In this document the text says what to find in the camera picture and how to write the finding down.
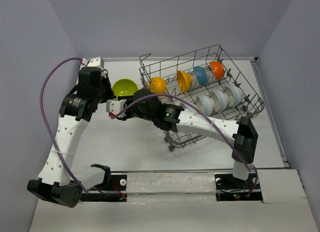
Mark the orange bowl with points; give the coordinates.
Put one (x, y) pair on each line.
(184, 81)
(157, 85)

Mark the blue bowl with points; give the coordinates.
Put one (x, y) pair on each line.
(200, 75)

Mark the grey wire dish rack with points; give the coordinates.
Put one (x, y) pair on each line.
(208, 79)

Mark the white bowl red rim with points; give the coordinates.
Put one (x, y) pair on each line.
(217, 69)

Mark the white bowl stack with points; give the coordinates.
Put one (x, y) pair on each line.
(186, 107)

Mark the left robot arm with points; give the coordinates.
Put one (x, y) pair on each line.
(56, 183)

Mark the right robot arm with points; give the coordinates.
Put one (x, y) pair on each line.
(240, 135)

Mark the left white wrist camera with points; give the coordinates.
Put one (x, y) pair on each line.
(97, 62)

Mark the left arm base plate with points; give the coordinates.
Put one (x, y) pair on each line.
(114, 191)

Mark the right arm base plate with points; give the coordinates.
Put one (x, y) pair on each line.
(231, 189)

